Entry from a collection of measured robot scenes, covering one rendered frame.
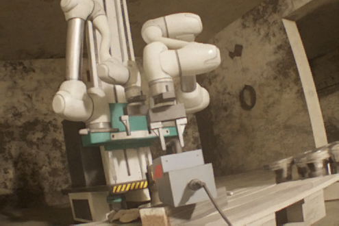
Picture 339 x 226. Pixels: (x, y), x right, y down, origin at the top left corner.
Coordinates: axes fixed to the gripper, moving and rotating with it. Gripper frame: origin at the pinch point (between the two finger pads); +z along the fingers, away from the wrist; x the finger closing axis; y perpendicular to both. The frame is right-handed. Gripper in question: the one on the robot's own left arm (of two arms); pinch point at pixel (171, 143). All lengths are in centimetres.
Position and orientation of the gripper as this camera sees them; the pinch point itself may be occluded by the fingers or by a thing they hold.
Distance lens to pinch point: 117.4
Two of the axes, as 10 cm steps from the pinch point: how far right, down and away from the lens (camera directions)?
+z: 1.8, 9.6, -2.0
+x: -9.7, 1.4, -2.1
